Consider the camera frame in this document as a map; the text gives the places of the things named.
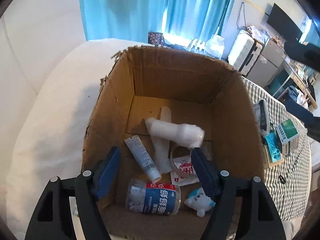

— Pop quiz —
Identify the white suitcase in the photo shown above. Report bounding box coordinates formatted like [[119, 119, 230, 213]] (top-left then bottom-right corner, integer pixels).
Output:
[[228, 31, 262, 73]]

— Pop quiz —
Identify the brown cardboard box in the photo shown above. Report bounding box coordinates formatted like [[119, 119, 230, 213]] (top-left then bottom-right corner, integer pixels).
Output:
[[82, 45, 265, 240]]

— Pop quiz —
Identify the clear plastic bag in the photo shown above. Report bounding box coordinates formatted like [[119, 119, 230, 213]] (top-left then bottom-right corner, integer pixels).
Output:
[[205, 34, 225, 60]]

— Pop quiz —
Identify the black television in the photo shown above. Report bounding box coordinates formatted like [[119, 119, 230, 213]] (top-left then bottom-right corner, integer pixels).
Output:
[[266, 3, 303, 43]]

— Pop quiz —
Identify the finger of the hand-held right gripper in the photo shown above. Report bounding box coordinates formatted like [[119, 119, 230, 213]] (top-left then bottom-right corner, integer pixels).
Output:
[[284, 40, 320, 69], [286, 99, 320, 143]]

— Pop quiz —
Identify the blue blister packet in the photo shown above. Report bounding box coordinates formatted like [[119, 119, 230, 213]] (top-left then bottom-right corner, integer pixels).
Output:
[[264, 132, 284, 163]]

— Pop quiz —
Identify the long white tube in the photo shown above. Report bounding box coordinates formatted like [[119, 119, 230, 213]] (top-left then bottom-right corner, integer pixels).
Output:
[[151, 136, 174, 175]]

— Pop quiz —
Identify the white tape ring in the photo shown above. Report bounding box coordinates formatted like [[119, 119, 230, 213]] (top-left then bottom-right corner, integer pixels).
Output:
[[170, 145, 198, 178]]

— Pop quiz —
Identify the white plastic bottle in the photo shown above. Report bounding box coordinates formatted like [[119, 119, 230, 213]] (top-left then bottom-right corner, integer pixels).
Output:
[[145, 118, 205, 148]]

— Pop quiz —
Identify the pile of clothes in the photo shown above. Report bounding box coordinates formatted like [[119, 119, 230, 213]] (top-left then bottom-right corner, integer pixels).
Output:
[[286, 85, 310, 105]]

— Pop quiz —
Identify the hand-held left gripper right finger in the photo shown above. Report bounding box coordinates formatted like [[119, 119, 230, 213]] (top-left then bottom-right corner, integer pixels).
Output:
[[190, 147, 287, 240]]

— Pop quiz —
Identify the white and blue pouch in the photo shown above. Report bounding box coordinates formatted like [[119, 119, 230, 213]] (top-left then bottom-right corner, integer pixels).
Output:
[[254, 99, 272, 135]]

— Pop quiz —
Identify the white toy figure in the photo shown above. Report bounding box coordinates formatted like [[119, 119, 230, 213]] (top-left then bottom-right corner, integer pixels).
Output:
[[184, 187, 216, 217]]

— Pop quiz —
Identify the clear jar with blue label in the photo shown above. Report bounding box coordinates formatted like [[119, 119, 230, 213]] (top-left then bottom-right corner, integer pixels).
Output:
[[125, 179, 181, 215]]

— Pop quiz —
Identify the tan medicine box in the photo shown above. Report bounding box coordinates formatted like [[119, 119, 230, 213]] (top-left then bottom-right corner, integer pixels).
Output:
[[262, 142, 285, 168]]

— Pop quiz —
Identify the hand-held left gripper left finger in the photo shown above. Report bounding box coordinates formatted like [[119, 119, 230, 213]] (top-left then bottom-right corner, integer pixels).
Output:
[[24, 146, 122, 240]]

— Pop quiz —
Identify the grey small fridge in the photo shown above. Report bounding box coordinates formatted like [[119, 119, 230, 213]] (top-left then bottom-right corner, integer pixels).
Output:
[[246, 39, 287, 85]]

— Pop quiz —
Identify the red and white sachet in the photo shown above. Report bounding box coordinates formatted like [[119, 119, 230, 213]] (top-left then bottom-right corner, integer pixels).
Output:
[[170, 155, 200, 187]]

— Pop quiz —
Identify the green and white medicine box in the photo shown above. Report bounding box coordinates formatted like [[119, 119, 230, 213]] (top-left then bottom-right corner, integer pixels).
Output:
[[275, 119, 299, 158]]

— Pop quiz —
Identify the dark floral cloth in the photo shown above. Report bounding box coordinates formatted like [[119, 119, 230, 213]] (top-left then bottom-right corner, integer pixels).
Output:
[[147, 31, 165, 46]]

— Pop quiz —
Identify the small white cream tube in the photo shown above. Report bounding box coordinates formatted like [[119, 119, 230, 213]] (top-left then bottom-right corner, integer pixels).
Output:
[[124, 135, 162, 182]]

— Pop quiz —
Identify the wooden dressing desk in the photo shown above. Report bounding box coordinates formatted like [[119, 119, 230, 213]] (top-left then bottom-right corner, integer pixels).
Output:
[[282, 62, 317, 110]]

